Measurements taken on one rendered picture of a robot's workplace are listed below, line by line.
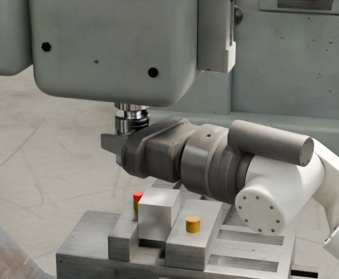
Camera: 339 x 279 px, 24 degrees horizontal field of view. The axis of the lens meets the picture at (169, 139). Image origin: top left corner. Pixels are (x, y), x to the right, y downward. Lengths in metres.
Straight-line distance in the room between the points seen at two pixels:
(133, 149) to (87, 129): 3.51
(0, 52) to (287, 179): 0.36
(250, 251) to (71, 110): 3.63
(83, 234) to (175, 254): 0.18
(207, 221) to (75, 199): 2.50
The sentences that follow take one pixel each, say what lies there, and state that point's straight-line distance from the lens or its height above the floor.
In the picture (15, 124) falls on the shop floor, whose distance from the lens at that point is 4.63.
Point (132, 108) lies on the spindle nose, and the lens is 1.03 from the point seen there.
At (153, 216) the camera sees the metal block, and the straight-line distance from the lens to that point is 1.21.
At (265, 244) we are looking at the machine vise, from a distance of 1.26.
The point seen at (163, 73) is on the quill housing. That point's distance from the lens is 0.92.
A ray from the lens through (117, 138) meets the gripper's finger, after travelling 1.04.
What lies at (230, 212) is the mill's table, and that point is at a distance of 1.53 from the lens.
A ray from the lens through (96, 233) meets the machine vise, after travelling 1.29.
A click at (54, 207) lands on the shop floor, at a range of 3.65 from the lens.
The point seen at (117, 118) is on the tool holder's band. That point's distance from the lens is 1.04.
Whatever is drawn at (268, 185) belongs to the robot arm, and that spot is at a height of 1.25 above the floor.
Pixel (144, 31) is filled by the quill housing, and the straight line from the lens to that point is 0.91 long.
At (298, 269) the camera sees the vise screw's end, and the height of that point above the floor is 1.00.
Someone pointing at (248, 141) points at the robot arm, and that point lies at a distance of 0.92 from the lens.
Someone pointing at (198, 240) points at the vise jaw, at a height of 1.06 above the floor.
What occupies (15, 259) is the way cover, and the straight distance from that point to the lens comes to 1.40.
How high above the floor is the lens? 1.63
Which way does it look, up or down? 22 degrees down
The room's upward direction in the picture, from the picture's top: straight up
